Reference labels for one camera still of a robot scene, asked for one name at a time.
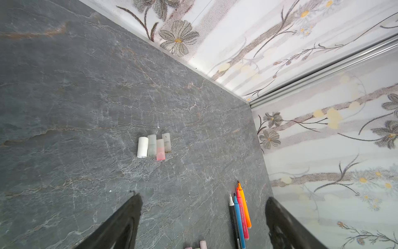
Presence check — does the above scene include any translucent pink pen cap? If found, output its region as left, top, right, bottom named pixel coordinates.
left=156, top=139, right=165, bottom=161

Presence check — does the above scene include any pale pink pen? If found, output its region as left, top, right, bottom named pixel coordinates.
left=200, top=240, right=208, bottom=249

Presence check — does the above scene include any translucent orange pen cap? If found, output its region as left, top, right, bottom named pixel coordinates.
left=162, top=133, right=172, bottom=153

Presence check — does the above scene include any light blue highlighter pen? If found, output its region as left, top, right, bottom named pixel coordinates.
left=233, top=193, right=246, bottom=249

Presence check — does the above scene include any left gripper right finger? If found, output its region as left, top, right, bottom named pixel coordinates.
left=265, top=197, right=326, bottom=249

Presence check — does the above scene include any pink highlighter pen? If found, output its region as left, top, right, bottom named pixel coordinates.
left=236, top=187, right=249, bottom=241

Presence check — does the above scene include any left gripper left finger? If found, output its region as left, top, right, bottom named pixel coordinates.
left=76, top=193, right=143, bottom=249

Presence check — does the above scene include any black marker white cap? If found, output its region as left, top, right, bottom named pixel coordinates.
left=229, top=195, right=241, bottom=249

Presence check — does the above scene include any orange highlighter pen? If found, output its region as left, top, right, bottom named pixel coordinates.
left=237, top=181, right=252, bottom=229

